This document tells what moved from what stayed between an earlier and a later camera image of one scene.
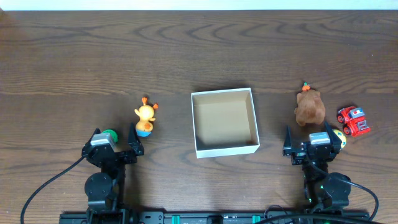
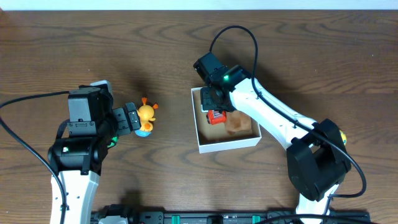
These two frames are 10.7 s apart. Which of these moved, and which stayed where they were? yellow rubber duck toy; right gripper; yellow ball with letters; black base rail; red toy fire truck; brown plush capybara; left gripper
Moved: red toy fire truck; brown plush capybara; left gripper; right gripper
Stayed: yellow rubber duck toy; yellow ball with letters; black base rail
